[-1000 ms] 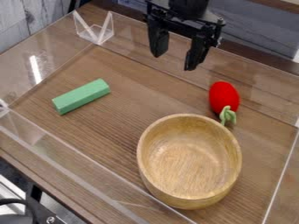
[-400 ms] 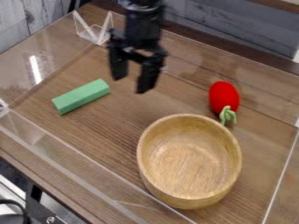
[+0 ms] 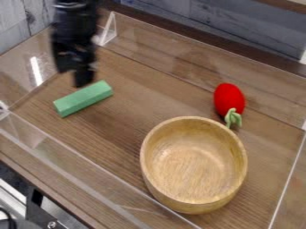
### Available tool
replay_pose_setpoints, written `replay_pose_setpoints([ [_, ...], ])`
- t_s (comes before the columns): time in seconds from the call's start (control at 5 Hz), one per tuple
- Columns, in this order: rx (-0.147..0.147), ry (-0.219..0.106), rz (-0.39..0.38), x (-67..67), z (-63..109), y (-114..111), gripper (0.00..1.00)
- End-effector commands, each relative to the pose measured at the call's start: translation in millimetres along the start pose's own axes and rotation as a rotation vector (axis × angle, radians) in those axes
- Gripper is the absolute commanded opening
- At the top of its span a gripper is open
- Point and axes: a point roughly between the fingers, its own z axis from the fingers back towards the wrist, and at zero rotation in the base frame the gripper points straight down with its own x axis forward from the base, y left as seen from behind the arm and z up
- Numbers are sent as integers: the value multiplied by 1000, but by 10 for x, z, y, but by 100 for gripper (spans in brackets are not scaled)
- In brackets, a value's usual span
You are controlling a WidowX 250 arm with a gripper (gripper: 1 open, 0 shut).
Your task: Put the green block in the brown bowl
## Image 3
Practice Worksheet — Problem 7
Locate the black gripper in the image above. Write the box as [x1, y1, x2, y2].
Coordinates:
[51, 0, 99, 88]

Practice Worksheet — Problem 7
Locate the green rectangular block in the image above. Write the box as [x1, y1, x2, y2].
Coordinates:
[54, 81, 114, 117]

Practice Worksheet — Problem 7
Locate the brown wooden bowl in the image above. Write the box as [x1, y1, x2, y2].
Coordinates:
[141, 116, 249, 215]

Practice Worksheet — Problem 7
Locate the red plush strawberry toy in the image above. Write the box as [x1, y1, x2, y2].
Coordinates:
[213, 83, 246, 128]

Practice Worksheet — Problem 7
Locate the clear acrylic corner bracket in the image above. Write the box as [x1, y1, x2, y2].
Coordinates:
[94, 12, 118, 47]

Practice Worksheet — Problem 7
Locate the clear acrylic front wall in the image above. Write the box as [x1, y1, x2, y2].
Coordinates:
[0, 101, 201, 229]

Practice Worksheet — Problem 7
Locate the black metal table frame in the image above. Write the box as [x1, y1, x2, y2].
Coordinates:
[0, 184, 71, 229]

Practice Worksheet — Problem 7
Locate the black cable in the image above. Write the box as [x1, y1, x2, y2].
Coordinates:
[0, 207, 18, 229]

